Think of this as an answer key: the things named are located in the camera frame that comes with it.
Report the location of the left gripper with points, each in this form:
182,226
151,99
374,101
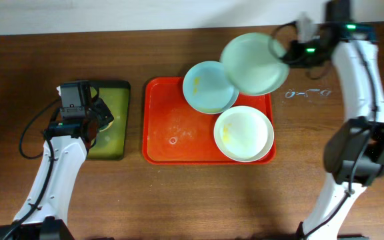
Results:
102,113

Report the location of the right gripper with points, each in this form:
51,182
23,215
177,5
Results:
305,60

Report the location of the pale green plate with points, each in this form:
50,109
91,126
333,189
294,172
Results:
252,65

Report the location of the light blue plate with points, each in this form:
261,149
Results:
207,89

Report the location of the yellow green sponge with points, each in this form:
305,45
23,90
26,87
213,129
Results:
105,127

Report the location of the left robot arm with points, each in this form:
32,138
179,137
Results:
71,132

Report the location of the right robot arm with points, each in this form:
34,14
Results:
354,157

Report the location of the red plastic tray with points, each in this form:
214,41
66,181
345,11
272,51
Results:
173,132

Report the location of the white plate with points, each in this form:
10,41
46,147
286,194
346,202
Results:
244,134

